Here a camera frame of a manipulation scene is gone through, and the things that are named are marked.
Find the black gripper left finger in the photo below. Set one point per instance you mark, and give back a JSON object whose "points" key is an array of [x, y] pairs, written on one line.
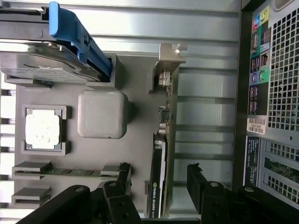
{"points": [[121, 205]]}

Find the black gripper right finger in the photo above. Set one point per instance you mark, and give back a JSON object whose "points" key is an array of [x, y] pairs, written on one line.
{"points": [[212, 205]]}

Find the green RAM stick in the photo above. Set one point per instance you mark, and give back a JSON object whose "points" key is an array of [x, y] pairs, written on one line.
{"points": [[74, 172]]}

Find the grey parts rack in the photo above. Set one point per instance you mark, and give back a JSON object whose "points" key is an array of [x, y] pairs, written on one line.
{"points": [[137, 140]]}

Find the white barcode sticker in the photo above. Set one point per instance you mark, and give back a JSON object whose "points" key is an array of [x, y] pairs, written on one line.
{"points": [[256, 125]]}

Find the silver CPU chip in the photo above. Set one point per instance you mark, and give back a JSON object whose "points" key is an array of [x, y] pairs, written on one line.
{"points": [[43, 129]]}

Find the open grey PC case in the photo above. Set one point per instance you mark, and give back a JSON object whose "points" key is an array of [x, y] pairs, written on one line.
{"points": [[282, 70]]}

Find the silver hard disk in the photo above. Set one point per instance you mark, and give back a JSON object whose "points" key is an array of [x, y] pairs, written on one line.
{"points": [[42, 63]]}

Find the dark metal profile rail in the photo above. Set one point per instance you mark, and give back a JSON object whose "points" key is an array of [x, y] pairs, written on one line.
{"points": [[21, 28]]}

